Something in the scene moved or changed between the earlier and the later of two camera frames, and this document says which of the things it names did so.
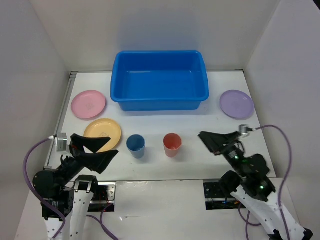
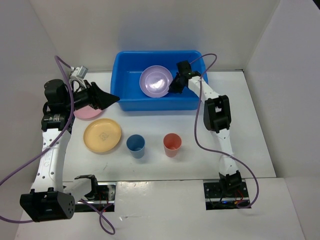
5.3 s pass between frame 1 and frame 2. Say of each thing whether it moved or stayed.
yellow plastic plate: stayed
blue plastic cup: stayed
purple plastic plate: moved
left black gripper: moved
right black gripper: moved
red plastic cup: stayed
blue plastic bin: stayed
